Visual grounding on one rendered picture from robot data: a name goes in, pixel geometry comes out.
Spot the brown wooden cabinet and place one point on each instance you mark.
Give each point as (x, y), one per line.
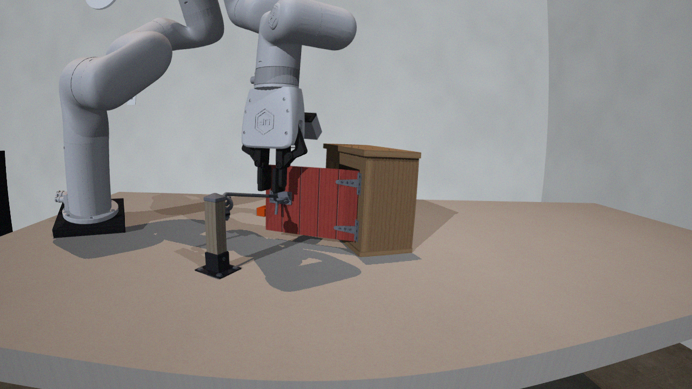
(365, 197)

